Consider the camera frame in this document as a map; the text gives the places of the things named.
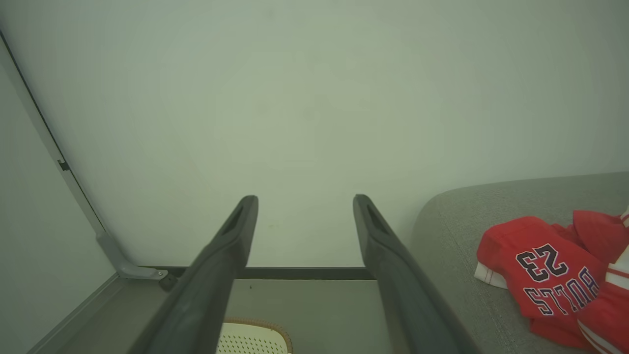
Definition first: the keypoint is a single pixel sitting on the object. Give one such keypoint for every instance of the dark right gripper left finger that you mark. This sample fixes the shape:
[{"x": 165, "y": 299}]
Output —
[{"x": 206, "y": 295}]

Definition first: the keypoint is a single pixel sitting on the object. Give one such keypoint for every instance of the red Bulls 23 jersey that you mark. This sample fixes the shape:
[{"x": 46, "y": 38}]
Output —
[{"x": 540, "y": 275}]

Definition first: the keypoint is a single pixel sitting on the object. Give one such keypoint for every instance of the red white striped garment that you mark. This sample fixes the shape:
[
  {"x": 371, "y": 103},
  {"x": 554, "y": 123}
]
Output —
[{"x": 609, "y": 314}]

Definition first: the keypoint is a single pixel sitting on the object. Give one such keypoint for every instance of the white laundry basket brown rim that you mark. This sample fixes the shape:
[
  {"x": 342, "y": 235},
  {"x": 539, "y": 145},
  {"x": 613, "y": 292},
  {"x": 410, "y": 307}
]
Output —
[{"x": 250, "y": 339}]

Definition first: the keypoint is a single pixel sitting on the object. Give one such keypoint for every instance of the black caster wheel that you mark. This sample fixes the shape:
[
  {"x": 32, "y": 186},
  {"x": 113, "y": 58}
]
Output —
[{"x": 168, "y": 282}]

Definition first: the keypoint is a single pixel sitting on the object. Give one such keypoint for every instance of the black baseboard strip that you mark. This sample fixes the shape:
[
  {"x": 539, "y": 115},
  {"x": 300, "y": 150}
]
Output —
[{"x": 304, "y": 273}]

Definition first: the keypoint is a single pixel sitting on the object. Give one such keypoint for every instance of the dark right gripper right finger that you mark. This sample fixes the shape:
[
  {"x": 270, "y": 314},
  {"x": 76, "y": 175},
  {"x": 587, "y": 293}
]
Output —
[{"x": 408, "y": 305}]

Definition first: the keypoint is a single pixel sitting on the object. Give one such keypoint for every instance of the grey fabric sofa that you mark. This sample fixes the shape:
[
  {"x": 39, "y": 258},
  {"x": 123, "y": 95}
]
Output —
[{"x": 457, "y": 236}]

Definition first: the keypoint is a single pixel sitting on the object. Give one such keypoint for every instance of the grey metal frame leg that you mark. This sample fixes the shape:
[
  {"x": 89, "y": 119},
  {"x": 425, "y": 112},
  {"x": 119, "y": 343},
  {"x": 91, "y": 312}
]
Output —
[{"x": 115, "y": 255}]

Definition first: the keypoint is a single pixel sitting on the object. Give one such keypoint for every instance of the small black frame bracket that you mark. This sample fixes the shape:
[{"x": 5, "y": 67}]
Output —
[{"x": 64, "y": 165}]

